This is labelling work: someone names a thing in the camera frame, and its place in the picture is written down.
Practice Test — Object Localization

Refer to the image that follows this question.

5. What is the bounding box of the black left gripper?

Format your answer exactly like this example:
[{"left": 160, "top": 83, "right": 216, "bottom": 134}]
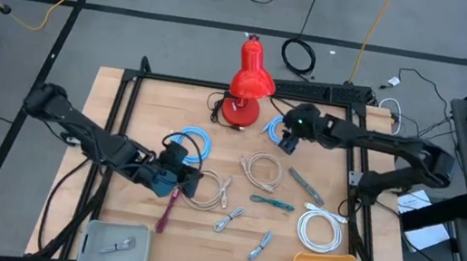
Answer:
[{"left": 133, "top": 153, "right": 206, "bottom": 204}]

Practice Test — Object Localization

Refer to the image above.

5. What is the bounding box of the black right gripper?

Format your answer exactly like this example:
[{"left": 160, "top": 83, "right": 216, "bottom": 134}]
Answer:
[{"left": 278, "top": 100, "right": 338, "bottom": 161}]

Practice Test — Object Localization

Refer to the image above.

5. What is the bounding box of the light blue ethernet cable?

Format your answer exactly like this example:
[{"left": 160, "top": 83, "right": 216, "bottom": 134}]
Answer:
[
  {"left": 260, "top": 112, "right": 292, "bottom": 147},
  {"left": 167, "top": 122, "right": 216, "bottom": 168}
]

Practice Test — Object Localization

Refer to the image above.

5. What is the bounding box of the beige ethernet cable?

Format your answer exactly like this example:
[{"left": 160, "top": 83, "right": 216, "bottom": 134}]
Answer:
[
  {"left": 236, "top": 148, "right": 287, "bottom": 195},
  {"left": 179, "top": 165, "right": 234, "bottom": 216}
]

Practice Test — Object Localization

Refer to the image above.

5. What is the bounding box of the red screwdriver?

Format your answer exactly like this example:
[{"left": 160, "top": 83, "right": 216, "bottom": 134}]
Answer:
[{"left": 153, "top": 184, "right": 181, "bottom": 237}]

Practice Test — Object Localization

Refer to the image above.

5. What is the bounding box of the light grey usb cable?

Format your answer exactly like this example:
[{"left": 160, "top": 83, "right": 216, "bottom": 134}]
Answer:
[
  {"left": 213, "top": 203, "right": 247, "bottom": 237},
  {"left": 247, "top": 228, "right": 274, "bottom": 261}
]

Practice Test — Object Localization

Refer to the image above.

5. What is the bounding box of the white ethernet cable coil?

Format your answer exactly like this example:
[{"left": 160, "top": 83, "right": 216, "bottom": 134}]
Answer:
[{"left": 293, "top": 201, "right": 350, "bottom": 257}]

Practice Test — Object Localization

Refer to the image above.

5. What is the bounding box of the black power strip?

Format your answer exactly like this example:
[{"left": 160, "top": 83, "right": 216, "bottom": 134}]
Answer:
[{"left": 273, "top": 73, "right": 374, "bottom": 109}]

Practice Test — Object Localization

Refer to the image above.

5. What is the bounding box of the red desk lamp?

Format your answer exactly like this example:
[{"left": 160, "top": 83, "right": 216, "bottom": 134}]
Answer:
[{"left": 219, "top": 31, "right": 284, "bottom": 133}]

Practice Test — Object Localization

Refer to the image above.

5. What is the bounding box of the white power adapter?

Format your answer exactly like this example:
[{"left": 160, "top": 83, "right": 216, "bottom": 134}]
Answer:
[{"left": 385, "top": 74, "right": 402, "bottom": 89}]

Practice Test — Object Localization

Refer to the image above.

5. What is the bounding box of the white paper sheet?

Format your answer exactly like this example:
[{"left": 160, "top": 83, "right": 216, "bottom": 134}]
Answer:
[{"left": 389, "top": 186, "right": 458, "bottom": 258}]

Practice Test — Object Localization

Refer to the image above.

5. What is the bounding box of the black desk beam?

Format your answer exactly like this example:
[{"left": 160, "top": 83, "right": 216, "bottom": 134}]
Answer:
[{"left": 397, "top": 185, "right": 467, "bottom": 241}]

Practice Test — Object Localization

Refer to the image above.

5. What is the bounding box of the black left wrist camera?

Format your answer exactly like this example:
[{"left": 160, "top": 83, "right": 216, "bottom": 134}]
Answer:
[{"left": 159, "top": 137, "right": 192, "bottom": 167}]

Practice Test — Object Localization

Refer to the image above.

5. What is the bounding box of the black lamp cord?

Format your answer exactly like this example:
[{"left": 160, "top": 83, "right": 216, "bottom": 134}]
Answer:
[{"left": 203, "top": 89, "right": 239, "bottom": 128}]

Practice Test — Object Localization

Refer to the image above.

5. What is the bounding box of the long black coiled cable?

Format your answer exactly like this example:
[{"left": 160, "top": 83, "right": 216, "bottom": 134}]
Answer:
[{"left": 277, "top": 0, "right": 326, "bottom": 78}]

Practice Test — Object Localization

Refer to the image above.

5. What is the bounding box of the small grey USB cable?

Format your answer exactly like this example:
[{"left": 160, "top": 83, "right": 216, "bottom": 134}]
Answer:
[{"left": 99, "top": 232, "right": 138, "bottom": 258}]

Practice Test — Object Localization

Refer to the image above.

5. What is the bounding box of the black metal frame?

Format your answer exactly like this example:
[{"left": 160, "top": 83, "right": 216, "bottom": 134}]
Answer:
[{"left": 31, "top": 44, "right": 439, "bottom": 261}]

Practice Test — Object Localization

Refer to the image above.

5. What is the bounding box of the white looped cable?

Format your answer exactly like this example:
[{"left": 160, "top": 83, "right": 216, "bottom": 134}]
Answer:
[{"left": 375, "top": 95, "right": 405, "bottom": 137}]

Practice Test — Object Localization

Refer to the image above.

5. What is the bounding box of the long yellow power cord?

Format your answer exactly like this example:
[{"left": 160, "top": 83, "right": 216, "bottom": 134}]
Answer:
[{"left": 348, "top": 0, "right": 397, "bottom": 90}]

